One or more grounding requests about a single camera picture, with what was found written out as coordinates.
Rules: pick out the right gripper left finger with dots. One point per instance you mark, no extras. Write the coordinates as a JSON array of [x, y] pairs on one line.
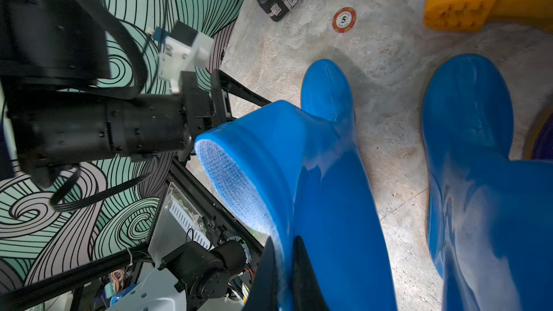
[[263, 296]]

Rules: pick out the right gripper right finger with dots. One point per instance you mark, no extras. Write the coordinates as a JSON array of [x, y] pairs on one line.
[[306, 291]]

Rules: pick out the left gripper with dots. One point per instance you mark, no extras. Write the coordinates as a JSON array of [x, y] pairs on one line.
[[185, 51]]

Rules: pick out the large blue boot front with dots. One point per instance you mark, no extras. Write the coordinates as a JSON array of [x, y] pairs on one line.
[[489, 222]]

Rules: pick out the purple boot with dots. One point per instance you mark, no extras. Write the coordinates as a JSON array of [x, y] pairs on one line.
[[538, 145]]

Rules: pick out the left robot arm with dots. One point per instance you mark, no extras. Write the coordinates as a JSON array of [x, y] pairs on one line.
[[73, 79]]

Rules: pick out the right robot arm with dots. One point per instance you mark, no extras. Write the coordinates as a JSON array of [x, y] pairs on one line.
[[191, 275]]

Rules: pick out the red poker chip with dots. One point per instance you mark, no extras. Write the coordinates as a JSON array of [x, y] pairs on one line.
[[344, 20]]

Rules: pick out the white slotted cable duct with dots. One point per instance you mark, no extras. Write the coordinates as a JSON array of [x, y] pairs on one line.
[[192, 224]]

